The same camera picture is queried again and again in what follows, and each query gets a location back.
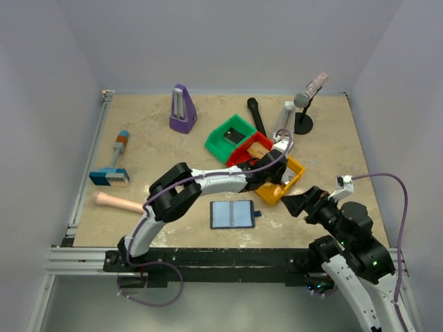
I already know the blue card holder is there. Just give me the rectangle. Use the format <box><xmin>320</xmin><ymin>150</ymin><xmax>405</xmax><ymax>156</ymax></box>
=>
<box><xmin>210</xmin><ymin>201</ymin><xmax>262</xmax><ymax>230</ymax></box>

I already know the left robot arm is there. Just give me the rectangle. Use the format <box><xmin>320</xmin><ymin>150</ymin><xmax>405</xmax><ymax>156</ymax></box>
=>
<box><xmin>118</xmin><ymin>149</ymin><xmax>287</xmax><ymax>266</ymax></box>

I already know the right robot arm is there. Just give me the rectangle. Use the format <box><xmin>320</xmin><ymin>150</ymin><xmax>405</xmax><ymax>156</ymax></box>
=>
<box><xmin>281</xmin><ymin>177</ymin><xmax>415</xmax><ymax>331</ymax></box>

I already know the tan card in red bin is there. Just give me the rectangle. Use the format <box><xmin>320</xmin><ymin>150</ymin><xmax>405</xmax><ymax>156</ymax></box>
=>
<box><xmin>246</xmin><ymin>142</ymin><xmax>270</xmax><ymax>159</ymax></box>

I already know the black card in green bin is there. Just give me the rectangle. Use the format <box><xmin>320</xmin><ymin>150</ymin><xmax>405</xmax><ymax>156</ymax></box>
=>
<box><xmin>224</xmin><ymin>127</ymin><xmax>245</xmax><ymax>145</ymax></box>

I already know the orange bin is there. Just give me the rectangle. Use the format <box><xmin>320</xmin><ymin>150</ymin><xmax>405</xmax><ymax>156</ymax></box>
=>
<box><xmin>255</xmin><ymin>156</ymin><xmax>305</xmax><ymax>205</ymax></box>

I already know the red bin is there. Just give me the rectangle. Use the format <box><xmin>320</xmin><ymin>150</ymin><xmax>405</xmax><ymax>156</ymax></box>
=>
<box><xmin>226</xmin><ymin>131</ymin><xmax>273</xmax><ymax>167</ymax></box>

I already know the clear metronome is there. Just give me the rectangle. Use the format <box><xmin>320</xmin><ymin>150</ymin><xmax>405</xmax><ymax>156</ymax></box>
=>
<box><xmin>272</xmin><ymin>102</ymin><xmax>295</xmax><ymax>142</ymax></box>

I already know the black microphone stand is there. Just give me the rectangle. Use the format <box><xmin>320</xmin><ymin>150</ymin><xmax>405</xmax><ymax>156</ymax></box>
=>
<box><xmin>293</xmin><ymin>88</ymin><xmax>313</xmax><ymax>135</ymax></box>

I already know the green bin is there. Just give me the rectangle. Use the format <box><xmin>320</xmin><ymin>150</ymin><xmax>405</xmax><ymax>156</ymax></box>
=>
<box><xmin>205</xmin><ymin>114</ymin><xmax>257</xmax><ymax>163</ymax></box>

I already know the black microphone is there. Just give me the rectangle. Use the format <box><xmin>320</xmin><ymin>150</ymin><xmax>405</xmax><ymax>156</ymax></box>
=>
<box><xmin>246</xmin><ymin>98</ymin><xmax>266</xmax><ymax>136</ymax></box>

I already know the silver microphone on stand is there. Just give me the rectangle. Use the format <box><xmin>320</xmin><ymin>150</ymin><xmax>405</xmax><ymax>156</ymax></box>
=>
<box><xmin>293</xmin><ymin>72</ymin><xmax>329</xmax><ymax>108</ymax></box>

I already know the purple metronome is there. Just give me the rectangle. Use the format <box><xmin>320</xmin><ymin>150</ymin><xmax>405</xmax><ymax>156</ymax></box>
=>
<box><xmin>169</xmin><ymin>84</ymin><xmax>197</xmax><ymax>134</ymax></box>

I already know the blue grey toy tool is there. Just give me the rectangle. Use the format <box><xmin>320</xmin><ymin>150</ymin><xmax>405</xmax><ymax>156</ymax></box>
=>
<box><xmin>89</xmin><ymin>130</ymin><xmax>130</xmax><ymax>187</ymax></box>

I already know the pink cylinder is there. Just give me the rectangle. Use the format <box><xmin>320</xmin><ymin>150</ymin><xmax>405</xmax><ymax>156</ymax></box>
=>
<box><xmin>93</xmin><ymin>192</ymin><xmax>143</xmax><ymax>214</ymax></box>

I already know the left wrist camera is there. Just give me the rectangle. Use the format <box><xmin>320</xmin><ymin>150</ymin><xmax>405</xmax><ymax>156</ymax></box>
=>
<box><xmin>272</xmin><ymin>133</ymin><xmax>293</xmax><ymax>154</ymax></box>

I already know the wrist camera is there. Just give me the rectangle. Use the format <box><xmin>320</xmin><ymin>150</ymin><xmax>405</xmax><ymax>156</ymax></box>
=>
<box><xmin>329</xmin><ymin>175</ymin><xmax>354</xmax><ymax>202</ymax></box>
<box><xmin>272</xmin><ymin>133</ymin><xmax>293</xmax><ymax>154</ymax></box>

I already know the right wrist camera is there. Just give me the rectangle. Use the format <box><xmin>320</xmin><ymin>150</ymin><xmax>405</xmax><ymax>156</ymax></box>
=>
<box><xmin>329</xmin><ymin>175</ymin><xmax>354</xmax><ymax>202</ymax></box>

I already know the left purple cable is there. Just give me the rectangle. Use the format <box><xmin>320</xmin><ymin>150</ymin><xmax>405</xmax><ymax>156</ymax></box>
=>
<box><xmin>124</xmin><ymin>128</ymin><xmax>294</xmax><ymax>267</ymax></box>

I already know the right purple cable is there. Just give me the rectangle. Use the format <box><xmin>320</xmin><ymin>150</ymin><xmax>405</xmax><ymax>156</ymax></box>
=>
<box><xmin>351</xmin><ymin>172</ymin><xmax>416</xmax><ymax>332</ymax></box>

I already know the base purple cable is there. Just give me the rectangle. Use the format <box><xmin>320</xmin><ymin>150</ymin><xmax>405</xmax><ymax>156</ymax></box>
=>
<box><xmin>116</xmin><ymin>261</ymin><xmax>184</xmax><ymax>307</ymax></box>

